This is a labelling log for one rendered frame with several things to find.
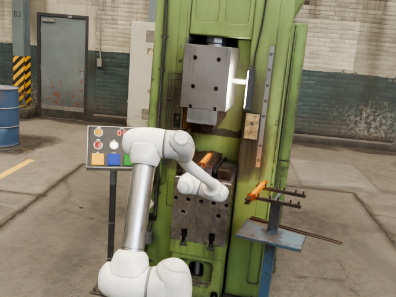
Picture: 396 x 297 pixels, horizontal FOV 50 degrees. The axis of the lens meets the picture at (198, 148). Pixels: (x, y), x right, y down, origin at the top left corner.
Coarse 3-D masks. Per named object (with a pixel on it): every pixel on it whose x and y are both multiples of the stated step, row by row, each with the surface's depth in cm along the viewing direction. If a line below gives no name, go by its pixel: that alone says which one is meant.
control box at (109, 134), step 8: (88, 128) 275; (96, 128) 276; (104, 128) 277; (112, 128) 278; (120, 128) 279; (128, 128) 281; (88, 136) 273; (96, 136) 274; (104, 136) 276; (112, 136) 277; (120, 136) 278; (88, 144) 272; (104, 144) 274; (120, 144) 277; (88, 152) 270; (96, 152) 272; (104, 152) 273; (112, 152) 274; (120, 152) 275; (88, 160) 269; (104, 160) 271; (120, 160) 274; (88, 168) 269; (96, 168) 270; (104, 168) 271; (112, 168) 272; (120, 168) 273; (128, 168) 274
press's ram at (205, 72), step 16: (192, 48) 267; (208, 48) 265; (224, 48) 263; (192, 64) 269; (208, 64) 267; (224, 64) 265; (192, 80) 271; (208, 80) 269; (224, 80) 267; (240, 80) 283; (192, 96) 273; (208, 96) 271; (224, 96) 269
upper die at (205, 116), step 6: (192, 108) 275; (192, 114) 276; (198, 114) 275; (204, 114) 274; (210, 114) 273; (216, 114) 272; (222, 114) 294; (186, 120) 278; (192, 120) 277; (198, 120) 276; (204, 120) 275; (210, 120) 274; (216, 120) 273
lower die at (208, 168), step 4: (200, 152) 322; (204, 152) 319; (208, 152) 316; (216, 152) 321; (196, 156) 309; (200, 156) 306; (204, 156) 303; (212, 156) 306; (192, 160) 297; (196, 160) 294; (200, 160) 291; (208, 160) 293; (204, 164) 282; (208, 164) 286; (212, 164) 287; (204, 168) 282; (208, 168) 281; (212, 168) 282; (184, 172) 286; (208, 172) 282; (212, 172) 284; (212, 176) 286
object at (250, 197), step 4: (264, 180) 280; (260, 184) 271; (264, 184) 272; (256, 188) 263; (260, 188) 264; (252, 192) 255; (256, 192) 255; (248, 196) 246; (252, 196) 246; (248, 200) 241; (252, 200) 248; (248, 204) 241
